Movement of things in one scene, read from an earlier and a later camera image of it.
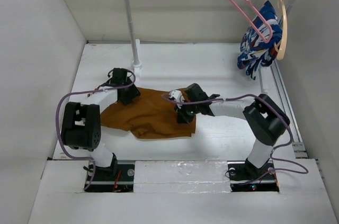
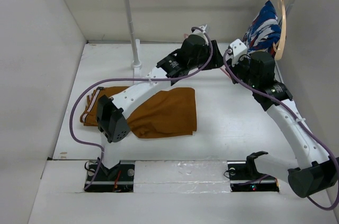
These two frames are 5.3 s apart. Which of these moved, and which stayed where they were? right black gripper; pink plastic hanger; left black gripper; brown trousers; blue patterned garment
Moved: left black gripper; pink plastic hanger; right black gripper
Stayed: blue patterned garment; brown trousers
